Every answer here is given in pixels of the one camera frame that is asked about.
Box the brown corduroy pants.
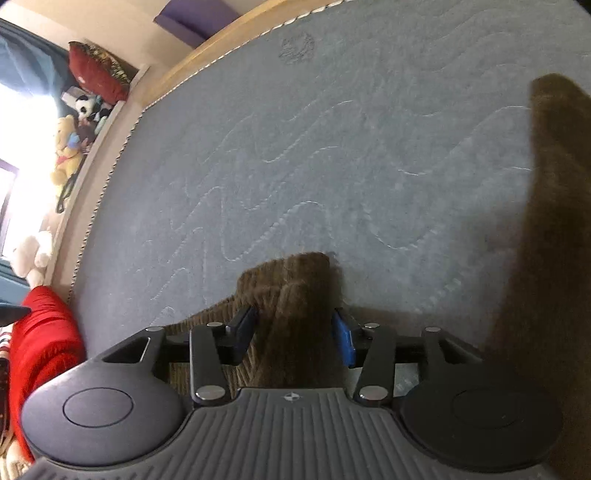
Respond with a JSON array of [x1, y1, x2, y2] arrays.
[[168, 74, 590, 479]]

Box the red folded blanket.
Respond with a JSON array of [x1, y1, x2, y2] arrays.
[[8, 286, 86, 463]]

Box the white plush toy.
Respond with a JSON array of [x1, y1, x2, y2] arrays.
[[10, 230, 53, 289]]

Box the teal shark plush toy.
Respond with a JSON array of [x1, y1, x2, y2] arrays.
[[0, 302, 31, 328]]

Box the yellow bear plush toy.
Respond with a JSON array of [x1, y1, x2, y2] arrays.
[[51, 115, 83, 187]]

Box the panda plush toy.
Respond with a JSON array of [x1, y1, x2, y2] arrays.
[[75, 95, 112, 135]]

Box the dark red cushion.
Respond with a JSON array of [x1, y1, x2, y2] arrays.
[[68, 41, 130, 105]]

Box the purple yoga mat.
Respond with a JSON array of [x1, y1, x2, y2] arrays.
[[153, 0, 239, 49]]

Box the blue curtain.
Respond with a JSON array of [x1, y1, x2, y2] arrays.
[[0, 20, 75, 98]]

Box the wooden bed frame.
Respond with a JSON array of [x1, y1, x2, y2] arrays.
[[142, 0, 342, 110]]

